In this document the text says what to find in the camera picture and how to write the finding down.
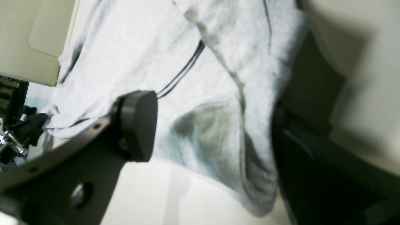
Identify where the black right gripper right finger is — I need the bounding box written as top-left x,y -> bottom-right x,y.
272,32 -> 399,225

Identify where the grey T-shirt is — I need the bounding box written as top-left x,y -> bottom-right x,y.
44,0 -> 309,216

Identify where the black blue tool pile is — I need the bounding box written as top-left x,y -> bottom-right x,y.
0,75 -> 49,171

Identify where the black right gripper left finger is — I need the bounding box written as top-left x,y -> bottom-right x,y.
1,91 -> 158,225

